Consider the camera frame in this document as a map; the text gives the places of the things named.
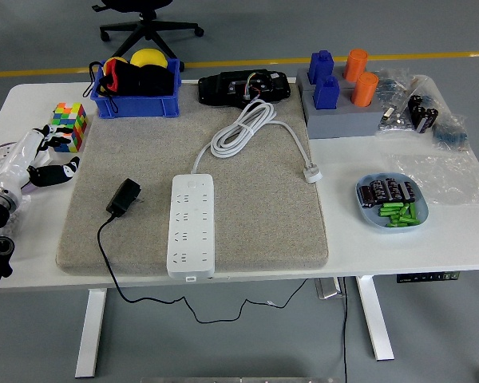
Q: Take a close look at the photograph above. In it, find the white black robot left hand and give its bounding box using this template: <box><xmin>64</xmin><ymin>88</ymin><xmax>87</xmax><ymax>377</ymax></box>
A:
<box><xmin>0</xmin><ymin>124</ymin><xmax>81</xmax><ymax>196</ymax></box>

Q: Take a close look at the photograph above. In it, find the black power adapter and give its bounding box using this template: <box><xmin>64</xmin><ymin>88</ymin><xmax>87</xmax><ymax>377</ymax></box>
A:
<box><xmin>105</xmin><ymin>177</ymin><xmax>142</xmax><ymax>219</ymax></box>

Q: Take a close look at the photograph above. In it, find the thin black adapter cord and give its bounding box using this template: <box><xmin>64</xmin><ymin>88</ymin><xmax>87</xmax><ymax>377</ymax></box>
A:
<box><xmin>97</xmin><ymin>215</ymin><xmax>311</xmax><ymax>325</ymax></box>

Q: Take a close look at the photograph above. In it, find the white power strip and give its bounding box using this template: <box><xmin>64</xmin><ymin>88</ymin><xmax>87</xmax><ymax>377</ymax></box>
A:
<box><xmin>166</xmin><ymin>172</ymin><xmax>216</xmax><ymax>280</ymax></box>

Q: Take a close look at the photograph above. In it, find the purple plate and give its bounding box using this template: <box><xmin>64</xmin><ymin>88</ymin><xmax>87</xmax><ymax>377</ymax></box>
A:
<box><xmin>0</xmin><ymin>141</ymin><xmax>39</xmax><ymax>196</ymax></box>

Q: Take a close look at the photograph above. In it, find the colourful puzzle cube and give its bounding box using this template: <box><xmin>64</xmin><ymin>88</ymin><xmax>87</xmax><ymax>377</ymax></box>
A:
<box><xmin>50</xmin><ymin>102</ymin><xmax>89</xmax><ymax>154</ymax></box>

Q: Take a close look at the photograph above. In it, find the grey-brown mat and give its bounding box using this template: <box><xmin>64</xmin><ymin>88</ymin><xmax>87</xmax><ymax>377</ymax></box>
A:
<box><xmin>55</xmin><ymin>81</ymin><xmax>331</xmax><ymax>276</ymax></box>

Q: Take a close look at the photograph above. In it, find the blue plastic bin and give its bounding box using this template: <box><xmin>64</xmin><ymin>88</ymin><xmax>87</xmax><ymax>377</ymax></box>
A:
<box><xmin>91</xmin><ymin>58</ymin><xmax>183</xmax><ymax>120</ymax></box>

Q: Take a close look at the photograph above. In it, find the small yellow ball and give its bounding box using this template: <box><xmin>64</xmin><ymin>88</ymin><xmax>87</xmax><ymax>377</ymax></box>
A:
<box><xmin>102</xmin><ymin>57</ymin><xmax>129</xmax><ymax>77</ymax></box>

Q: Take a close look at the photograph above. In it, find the black cloth pouch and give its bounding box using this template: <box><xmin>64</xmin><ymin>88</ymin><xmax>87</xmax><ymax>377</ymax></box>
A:
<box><xmin>88</xmin><ymin>59</ymin><xmax>176</xmax><ymax>113</ymax></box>

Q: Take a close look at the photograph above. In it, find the large yellow ball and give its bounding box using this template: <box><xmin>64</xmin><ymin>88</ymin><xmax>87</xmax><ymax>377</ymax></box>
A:
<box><xmin>129</xmin><ymin>48</ymin><xmax>169</xmax><ymax>69</ymax></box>

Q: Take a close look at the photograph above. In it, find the black office chair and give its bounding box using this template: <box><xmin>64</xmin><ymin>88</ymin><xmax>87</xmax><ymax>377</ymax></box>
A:
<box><xmin>91</xmin><ymin>0</ymin><xmax>205</xmax><ymax>61</ymax></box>

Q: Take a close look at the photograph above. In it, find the white table leg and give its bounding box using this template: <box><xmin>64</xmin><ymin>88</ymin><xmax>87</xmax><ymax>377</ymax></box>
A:
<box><xmin>74</xmin><ymin>289</ymin><xmax>108</xmax><ymax>379</ymax></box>
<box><xmin>355</xmin><ymin>274</ymin><xmax>395</xmax><ymax>362</ymax></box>

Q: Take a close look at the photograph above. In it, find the black electronic device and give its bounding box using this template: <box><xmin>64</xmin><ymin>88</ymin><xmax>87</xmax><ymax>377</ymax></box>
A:
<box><xmin>198</xmin><ymin>69</ymin><xmax>292</xmax><ymax>109</ymax></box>

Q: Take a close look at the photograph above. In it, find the grey block holder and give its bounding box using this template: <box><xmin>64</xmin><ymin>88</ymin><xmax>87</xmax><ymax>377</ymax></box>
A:
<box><xmin>304</xmin><ymin>85</ymin><xmax>385</xmax><ymax>140</ymax></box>
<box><xmin>295</xmin><ymin>66</ymin><xmax>380</xmax><ymax>93</ymax></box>

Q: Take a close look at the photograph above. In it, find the blue block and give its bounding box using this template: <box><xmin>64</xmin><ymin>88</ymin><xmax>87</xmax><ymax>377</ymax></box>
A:
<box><xmin>313</xmin><ymin>75</ymin><xmax>341</xmax><ymax>112</ymax></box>
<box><xmin>307</xmin><ymin>49</ymin><xmax>335</xmax><ymax>85</ymax></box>

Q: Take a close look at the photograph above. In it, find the orange cylinder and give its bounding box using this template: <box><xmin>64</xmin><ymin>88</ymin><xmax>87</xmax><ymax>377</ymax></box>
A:
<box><xmin>342</xmin><ymin>48</ymin><xmax>369</xmax><ymax>83</ymax></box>
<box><xmin>350</xmin><ymin>71</ymin><xmax>380</xmax><ymax>108</ymax></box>

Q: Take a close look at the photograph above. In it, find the black capacitor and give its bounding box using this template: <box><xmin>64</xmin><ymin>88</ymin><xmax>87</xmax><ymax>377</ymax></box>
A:
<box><xmin>383</xmin><ymin>178</ymin><xmax>404</xmax><ymax>200</ymax></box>
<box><xmin>398</xmin><ymin>180</ymin><xmax>418</xmax><ymax>203</ymax></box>
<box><xmin>358</xmin><ymin>184</ymin><xmax>378</xmax><ymax>209</ymax></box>
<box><xmin>369</xmin><ymin>180</ymin><xmax>389</xmax><ymax>202</ymax></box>

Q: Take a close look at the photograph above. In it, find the light blue tray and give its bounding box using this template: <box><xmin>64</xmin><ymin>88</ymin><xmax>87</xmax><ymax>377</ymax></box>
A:
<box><xmin>355</xmin><ymin>172</ymin><xmax>430</xmax><ymax>234</ymax></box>

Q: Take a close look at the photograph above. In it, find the clear bag of metal parts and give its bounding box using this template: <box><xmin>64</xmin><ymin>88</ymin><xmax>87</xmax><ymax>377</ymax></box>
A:
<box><xmin>377</xmin><ymin>101</ymin><xmax>418</xmax><ymax>132</ymax></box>

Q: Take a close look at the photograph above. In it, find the clear bag of blue components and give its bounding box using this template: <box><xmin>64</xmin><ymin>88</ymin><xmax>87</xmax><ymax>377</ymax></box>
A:
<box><xmin>377</xmin><ymin>67</ymin><xmax>412</xmax><ymax>105</ymax></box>
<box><xmin>433</xmin><ymin>113</ymin><xmax>470</xmax><ymax>152</ymax></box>

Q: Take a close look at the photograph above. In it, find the clear bag of black capacitors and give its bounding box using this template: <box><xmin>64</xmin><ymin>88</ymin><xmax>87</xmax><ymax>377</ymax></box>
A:
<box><xmin>406</xmin><ymin>75</ymin><xmax>443</xmax><ymax>136</ymax></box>

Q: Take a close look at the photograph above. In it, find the empty clear plastic bag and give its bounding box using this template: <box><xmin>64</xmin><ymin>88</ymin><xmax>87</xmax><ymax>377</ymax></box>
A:
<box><xmin>386</xmin><ymin>151</ymin><xmax>479</xmax><ymax>207</ymax></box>

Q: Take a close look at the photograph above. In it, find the black table control panel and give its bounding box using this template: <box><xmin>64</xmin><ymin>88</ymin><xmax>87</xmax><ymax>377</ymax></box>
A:
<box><xmin>396</xmin><ymin>271</ymin><xmax>462</xmax><ymax>284</ymax></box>

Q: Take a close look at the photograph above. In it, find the white switch panel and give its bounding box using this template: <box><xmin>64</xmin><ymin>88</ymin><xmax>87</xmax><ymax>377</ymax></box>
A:
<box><xmin>30</xmin><ymin>149</ymin><xmax>53</xmax><ymax>168</ymax></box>

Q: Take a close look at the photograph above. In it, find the white power strip cable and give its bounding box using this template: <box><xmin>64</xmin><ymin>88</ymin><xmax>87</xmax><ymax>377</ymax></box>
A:
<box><xmin>190</xmin><ymin>99</ymin><xmax>323</xmax><ymax>184</ymax></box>

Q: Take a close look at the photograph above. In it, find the silver metal bracket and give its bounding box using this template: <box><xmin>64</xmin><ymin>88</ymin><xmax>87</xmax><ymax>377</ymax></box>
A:
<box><xmin>315</xmin><ymin>278</ymin><xmax>342</xmax><ymax>300</ymax></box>

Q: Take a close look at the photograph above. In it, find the black hanging cable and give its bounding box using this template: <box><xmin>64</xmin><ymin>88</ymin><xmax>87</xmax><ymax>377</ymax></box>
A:
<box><xmin>341</xmin><ymin>277</ymin><xmax>349</xmax><ymax>383</ymax></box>

